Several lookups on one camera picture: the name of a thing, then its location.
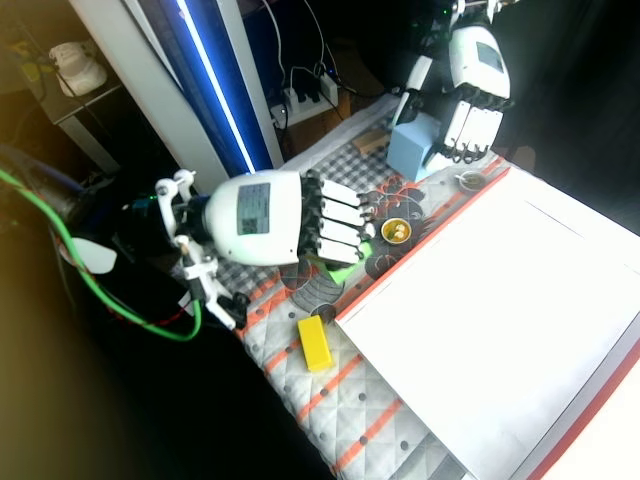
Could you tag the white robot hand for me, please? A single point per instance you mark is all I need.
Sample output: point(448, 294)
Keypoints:
point(260, 220)
point(475, 75)

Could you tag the green foam cube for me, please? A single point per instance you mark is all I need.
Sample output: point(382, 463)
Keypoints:
point(342, 274)

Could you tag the light blue foam cube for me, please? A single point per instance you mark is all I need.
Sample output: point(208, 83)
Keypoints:
point(410, 150)

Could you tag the large white board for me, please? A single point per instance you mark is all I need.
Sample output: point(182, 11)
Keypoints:
point(500, 325)

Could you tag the small wooden block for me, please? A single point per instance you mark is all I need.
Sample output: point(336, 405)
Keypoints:
point(369, 142)

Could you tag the white power strip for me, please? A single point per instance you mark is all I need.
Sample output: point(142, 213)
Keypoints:
point(305, 102)

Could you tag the yellow rectangular block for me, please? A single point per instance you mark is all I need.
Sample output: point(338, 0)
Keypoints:
point(315, 345)

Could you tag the white pillar with blue light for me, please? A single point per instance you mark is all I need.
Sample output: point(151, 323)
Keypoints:
point(150, 75)

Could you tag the grey shelf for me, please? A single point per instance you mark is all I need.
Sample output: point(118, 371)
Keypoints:
point(87, 125)

